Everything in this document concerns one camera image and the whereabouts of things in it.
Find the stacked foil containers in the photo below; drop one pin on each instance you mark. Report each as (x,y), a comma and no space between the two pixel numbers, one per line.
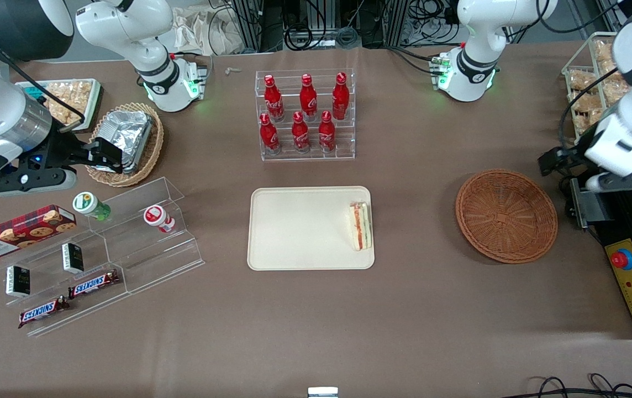
(125,132)

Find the crumpled beige paper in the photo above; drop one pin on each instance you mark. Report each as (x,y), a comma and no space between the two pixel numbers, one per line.
(205,33)

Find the small black white box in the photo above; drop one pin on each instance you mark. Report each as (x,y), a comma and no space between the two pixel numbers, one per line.
(73,258)
(17,282)

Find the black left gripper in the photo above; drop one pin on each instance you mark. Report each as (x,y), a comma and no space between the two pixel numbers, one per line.
(568,155)

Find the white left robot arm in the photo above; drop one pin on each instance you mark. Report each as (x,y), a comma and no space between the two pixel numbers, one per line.
(476,61)

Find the tan snack pack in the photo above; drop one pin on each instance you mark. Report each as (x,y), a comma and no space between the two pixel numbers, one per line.
(64,113)
(67,91)

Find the small white grey device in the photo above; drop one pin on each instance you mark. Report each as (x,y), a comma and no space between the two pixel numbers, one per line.
(322,392)

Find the cream plastic tray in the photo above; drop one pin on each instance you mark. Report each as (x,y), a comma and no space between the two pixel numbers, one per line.
(299,229)

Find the tan snack bag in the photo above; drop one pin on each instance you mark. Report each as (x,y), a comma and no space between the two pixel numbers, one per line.
(589,120)
(614,89)
(584,101)
(585,82)
(604,51)

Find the red tartan cookie box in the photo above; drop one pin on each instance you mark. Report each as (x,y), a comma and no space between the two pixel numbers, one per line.
(17,232)

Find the clear acrylic stepped shelf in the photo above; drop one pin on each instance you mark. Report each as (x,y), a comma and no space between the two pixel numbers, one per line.
(150,260)

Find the aluminium frame post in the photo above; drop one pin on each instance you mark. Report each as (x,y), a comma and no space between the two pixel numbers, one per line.
(249,22)
(399,22)

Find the green cap small bottle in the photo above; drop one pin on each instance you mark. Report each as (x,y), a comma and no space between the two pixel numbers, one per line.
(88,203)

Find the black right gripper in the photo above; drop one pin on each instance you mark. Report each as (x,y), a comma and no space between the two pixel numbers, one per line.
(63,150)

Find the clear acrylic bottle rack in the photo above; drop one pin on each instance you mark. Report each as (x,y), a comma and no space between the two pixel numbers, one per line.
(305,156)

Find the grey metal machine bracket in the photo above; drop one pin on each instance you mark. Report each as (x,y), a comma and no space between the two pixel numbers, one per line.
(592,213)

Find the Snickers chocolate bar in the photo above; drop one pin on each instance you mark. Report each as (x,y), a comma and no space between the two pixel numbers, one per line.
(94,284)
(42,311)

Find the teal snack tray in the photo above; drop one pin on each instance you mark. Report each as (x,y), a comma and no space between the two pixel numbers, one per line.
(95,105)

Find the small clear plastic piece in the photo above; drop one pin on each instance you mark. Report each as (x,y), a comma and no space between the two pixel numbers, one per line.
(233,70)

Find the light wicker basket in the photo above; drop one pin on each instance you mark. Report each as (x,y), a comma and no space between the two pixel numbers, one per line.
(150,155)

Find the red cap small bottle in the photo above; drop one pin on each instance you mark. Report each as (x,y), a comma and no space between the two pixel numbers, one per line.
(157,217)

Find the red emergency stop button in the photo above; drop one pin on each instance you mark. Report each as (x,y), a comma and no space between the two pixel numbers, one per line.
(621,258)

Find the triangle sandwich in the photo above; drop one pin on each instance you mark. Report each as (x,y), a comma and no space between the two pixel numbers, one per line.
(360,226)

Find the brown wicker basket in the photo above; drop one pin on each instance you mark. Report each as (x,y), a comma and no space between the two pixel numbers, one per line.
(506,215)

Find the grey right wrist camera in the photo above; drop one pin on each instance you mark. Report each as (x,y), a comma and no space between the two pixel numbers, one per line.
(29,181)

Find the red cola bottle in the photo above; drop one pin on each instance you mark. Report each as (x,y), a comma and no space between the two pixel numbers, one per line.
(300,134)
(326,132)
(309,98)
(273,99)
(269,136)
(340,97)

